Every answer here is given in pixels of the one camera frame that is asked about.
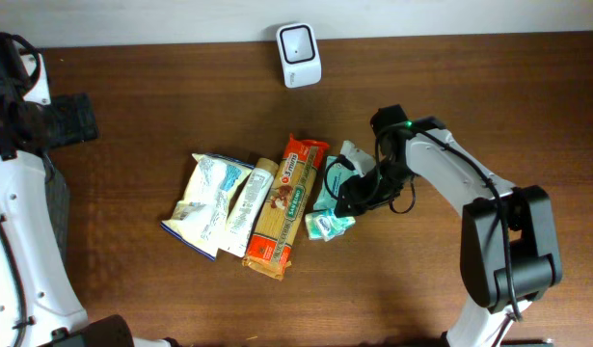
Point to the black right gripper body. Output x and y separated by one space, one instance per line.
356 194

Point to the mint green wet wipes pack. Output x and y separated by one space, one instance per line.
335 175

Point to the small teal tissue pack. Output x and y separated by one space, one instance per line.
326 225

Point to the red spaghetti packet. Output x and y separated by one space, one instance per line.
281 214

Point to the white tube with beige cap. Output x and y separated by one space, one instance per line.
240 222

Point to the white blue printed bag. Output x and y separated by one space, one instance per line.
200 216

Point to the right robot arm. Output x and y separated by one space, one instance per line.
509 254

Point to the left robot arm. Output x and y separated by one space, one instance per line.
38 306

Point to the white barcode scanner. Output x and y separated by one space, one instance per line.
299 55

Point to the grey plastic mesh basket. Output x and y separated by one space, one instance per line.
58 203

